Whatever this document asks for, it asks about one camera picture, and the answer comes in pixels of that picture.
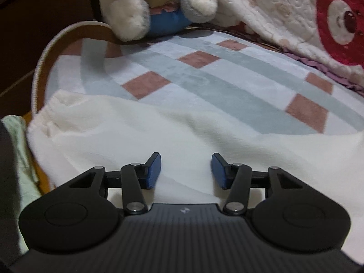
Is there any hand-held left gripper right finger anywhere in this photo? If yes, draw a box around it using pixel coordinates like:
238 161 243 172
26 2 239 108
210 152 308 216

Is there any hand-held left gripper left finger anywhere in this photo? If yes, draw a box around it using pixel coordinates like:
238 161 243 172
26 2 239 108
67 152 162 215

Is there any cream fleece sweater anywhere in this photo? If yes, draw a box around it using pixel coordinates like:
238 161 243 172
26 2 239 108
27 89 364 265

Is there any plaid grey pink blanket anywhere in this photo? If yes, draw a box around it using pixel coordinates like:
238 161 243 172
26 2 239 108
47 30 364 135

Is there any yellow cloth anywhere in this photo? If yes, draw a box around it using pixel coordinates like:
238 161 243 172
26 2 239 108
23 111 54 191

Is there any pale green cloth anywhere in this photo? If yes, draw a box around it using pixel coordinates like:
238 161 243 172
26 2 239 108
0 115 40 258

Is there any purple ruffled sheet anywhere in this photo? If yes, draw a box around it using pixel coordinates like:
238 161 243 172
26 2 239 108
233 20 364 97

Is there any dark cloth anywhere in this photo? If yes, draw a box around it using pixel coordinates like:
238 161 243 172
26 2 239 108
0 125 23 268

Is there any brown mat with white piping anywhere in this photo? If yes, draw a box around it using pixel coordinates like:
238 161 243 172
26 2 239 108
33 21 123 117

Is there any grey plush rabbit toy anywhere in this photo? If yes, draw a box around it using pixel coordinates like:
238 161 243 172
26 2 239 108
104 0 218 42

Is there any white quilt with red bears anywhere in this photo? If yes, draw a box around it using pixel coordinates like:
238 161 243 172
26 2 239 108
199 0 364 71

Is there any dark wooden dresser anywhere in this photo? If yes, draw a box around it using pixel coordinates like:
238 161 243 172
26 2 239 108
0 0 97 97

